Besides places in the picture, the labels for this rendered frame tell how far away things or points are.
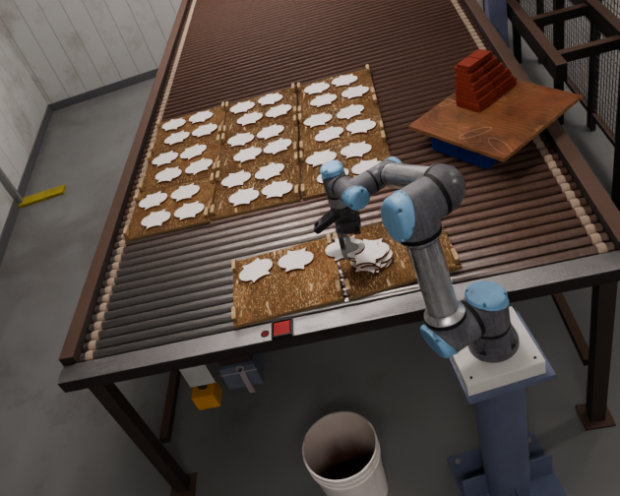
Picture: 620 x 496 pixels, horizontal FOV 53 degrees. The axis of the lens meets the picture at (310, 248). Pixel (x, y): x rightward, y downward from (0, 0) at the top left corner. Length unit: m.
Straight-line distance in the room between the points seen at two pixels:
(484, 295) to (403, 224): 0.41
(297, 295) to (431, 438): 1.00
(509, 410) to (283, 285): 0.89
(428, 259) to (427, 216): 0.13
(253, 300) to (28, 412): 1.96
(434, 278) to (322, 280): 0.72
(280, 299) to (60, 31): 5.16
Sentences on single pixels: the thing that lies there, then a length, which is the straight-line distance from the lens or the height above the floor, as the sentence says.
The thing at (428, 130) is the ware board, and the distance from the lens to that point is 2.71.
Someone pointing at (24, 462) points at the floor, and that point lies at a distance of 3.72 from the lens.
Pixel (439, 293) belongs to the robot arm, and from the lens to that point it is 1.67.
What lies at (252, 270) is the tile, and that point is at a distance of 2.41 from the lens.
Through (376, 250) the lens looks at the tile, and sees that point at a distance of 2.25.
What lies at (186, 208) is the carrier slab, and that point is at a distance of 2.90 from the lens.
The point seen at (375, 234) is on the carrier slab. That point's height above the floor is 0.94.
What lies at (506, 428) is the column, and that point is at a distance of 2.23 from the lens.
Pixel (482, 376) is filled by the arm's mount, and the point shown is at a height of 0.92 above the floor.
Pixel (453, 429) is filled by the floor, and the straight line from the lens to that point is 2.91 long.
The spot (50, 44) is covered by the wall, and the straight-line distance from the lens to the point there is 7.07.
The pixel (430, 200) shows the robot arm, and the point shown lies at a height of 1.54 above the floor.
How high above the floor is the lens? 2.49
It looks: 40 degrees down
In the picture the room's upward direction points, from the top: 20 degrees counter-clockwise
